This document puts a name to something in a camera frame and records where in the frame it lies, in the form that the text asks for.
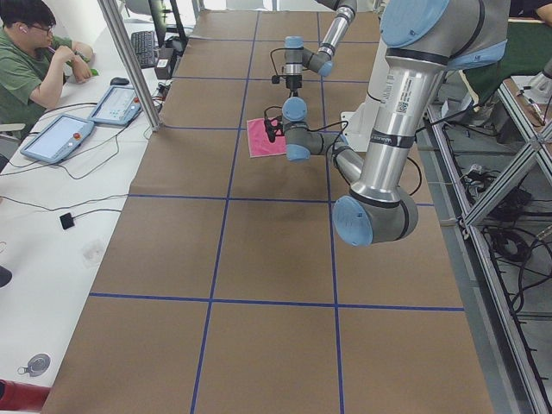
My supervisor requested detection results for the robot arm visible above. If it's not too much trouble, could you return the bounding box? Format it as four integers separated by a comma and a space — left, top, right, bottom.
273, 0, 357, 97
282, 1, 510, 246

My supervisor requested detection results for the pink and grey microfibre towel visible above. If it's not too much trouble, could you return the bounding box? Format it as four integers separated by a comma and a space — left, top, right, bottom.
247, 118, 286, 158

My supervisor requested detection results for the black computer mouse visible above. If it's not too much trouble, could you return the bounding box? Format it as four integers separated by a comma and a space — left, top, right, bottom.
110, 77, 129, 85

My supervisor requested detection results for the person in green shirt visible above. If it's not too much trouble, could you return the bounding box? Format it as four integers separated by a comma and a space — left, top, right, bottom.
1, 1, 94, 139

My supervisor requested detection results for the teach pendant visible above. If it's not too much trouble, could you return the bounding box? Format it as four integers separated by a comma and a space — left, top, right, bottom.
88, 85, 141, 126
20, 115, 94, 164

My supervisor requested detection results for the black keyboard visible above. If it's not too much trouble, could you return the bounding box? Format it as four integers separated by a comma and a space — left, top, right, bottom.
130, 30, 157, 68

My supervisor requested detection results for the small black square device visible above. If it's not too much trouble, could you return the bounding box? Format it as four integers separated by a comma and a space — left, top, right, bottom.
60, 212, 75, 230

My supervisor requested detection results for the teach pendant near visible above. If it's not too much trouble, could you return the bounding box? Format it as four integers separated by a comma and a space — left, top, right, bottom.
20, 115, 94, 164

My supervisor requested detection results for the black monitor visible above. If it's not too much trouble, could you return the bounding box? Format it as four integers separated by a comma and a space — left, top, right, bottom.
148, 0, 188, 51

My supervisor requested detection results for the black box with label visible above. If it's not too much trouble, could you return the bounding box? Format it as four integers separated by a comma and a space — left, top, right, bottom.
154, 47, 177, 80

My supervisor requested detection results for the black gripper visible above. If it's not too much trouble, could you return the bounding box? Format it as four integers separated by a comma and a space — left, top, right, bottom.
285, 74, 302, 91

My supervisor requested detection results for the teach pendant far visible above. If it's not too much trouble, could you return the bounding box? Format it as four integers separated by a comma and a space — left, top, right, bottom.
88, 85, 141, 126

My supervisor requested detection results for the aluminium frame post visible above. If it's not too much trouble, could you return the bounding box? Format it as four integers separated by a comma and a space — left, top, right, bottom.
97, 0, 160, 132

